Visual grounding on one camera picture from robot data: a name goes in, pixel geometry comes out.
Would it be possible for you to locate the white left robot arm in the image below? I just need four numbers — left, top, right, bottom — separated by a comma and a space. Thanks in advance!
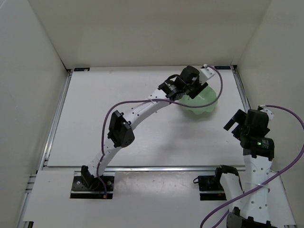
81, 65, 215, 185

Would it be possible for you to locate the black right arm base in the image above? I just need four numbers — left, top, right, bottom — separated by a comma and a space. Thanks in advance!
193, 176, 226, 201

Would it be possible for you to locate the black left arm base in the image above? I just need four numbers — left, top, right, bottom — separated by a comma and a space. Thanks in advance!
70, 166, 114, 200

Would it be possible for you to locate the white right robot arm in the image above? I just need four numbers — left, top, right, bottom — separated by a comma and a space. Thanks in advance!
220, 109, 275, 228

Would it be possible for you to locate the green scalloped fruit bowl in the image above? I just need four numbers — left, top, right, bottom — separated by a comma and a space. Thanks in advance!
179, 85, 218, 115

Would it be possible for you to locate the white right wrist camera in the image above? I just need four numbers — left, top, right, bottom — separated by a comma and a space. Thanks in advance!
257, 105, 274, 120

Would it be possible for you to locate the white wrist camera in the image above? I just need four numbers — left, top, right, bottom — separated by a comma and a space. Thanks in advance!
257, 105, 274, 120
199, 64, 216, 85

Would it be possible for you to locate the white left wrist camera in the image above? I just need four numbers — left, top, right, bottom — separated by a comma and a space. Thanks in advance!
199, 64, 216, 85

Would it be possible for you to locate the aluminium right side rail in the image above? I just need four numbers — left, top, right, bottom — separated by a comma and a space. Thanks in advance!
231, 65, 251, 112

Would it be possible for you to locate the aluminium rail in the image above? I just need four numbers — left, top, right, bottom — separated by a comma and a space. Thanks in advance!
16, 69, 73, 228
231, 65, 251, 112
42, 166, 245, 174

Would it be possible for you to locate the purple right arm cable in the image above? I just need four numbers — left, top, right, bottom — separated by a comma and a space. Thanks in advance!
199, 104, 304, 228

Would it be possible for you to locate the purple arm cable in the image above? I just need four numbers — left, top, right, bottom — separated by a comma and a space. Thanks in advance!
199, 104, 304, 228
96, 65, 224, 199

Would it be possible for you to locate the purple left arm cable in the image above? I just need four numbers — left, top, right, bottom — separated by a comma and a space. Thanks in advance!
96, 65, 224, 199

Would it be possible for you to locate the aluminium front rail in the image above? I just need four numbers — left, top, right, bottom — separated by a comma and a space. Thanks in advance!
42, 166, 245, 174

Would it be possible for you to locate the aluminium left side rail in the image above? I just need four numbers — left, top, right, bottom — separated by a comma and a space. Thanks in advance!
16, 69, 73, 228

